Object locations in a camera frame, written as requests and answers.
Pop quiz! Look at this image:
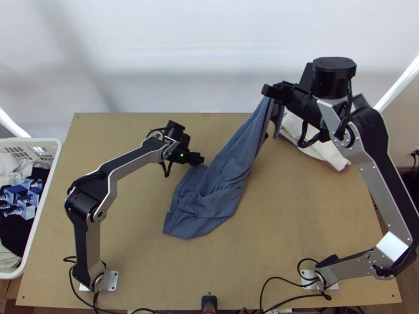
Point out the blue t-shirt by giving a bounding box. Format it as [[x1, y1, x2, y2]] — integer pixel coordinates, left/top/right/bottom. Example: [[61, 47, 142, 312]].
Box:
[[162, 96, 286, 240]]

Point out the pile of folded clothes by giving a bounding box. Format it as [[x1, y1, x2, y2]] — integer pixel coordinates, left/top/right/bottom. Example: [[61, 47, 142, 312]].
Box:
[[278, 111, 351, 173]]

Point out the white pole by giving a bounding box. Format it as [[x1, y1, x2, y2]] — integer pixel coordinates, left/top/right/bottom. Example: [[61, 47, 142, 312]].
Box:
[[373, 53, 419, 112], [0, 106, 32, 138]]

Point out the white laundry basket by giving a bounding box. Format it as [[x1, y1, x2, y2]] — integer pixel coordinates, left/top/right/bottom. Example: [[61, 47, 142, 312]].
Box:
[[0, 138, 63, 279]]

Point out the heap of clothes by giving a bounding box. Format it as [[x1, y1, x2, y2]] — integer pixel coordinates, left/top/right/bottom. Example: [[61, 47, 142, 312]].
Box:
[[0, 152, 53, 271]]

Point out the black cable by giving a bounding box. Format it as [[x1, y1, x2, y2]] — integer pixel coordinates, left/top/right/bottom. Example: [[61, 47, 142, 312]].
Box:
[[259, 258, 332, 312], [63, 256, 103, 314]]

